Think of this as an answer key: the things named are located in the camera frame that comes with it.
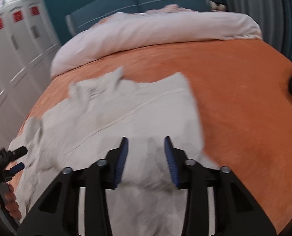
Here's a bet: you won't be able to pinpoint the white puffer jacket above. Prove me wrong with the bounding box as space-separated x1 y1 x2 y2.
9 68 216 235

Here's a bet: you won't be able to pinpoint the person's left hand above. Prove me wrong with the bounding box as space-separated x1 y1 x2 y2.
0 183 22 219

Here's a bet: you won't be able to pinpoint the orange bed blanket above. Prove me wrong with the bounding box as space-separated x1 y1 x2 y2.
10 38 292 234

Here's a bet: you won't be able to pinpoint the white wardrobe with red decals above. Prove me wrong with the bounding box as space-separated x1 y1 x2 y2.
0 0 61 149

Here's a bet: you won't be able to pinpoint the white pink duvet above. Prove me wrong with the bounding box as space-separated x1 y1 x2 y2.
51 4 262 78

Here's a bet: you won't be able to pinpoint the small items on nightstand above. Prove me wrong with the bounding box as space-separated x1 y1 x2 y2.
210 1 227 11

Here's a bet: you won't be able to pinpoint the teal upholstered headboard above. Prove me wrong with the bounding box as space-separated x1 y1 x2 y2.
66 0 211 36

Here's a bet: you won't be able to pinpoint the grey curtain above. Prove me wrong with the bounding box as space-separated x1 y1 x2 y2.
226 0 292 60

